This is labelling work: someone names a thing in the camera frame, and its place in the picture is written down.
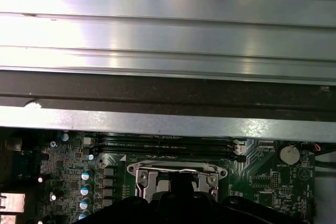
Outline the CPU socket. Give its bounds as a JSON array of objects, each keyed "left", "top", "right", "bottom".
[{"left": 127, "top": 159, "right": 228, "bottom": 204}]

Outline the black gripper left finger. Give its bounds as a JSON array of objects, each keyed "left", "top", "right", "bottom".
[{"left": 86, "top": 171, "right": 184, "bottom": 224}]

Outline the green motherboard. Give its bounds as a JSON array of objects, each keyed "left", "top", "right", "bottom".
[{"left": 0, "top": 126, "right": 336, "bottom": 224}]

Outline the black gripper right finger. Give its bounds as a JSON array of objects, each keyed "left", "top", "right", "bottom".
[{"left": 182, "top": 171, "right": 312, "bottom": 224}]

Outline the metal locking lever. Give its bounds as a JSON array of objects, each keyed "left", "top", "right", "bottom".
[{"left": 138, "top": 165, "right": 212, "bottom": 176}]

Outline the black PC case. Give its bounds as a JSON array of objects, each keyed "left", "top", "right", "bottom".
[{"left": 0, "top": 70, "right": 336, "bottom": 224}]

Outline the silver coin cell battery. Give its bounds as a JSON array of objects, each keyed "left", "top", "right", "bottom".
[{"left": 279, "top": 144, "right": 300, "bottom": 164}]

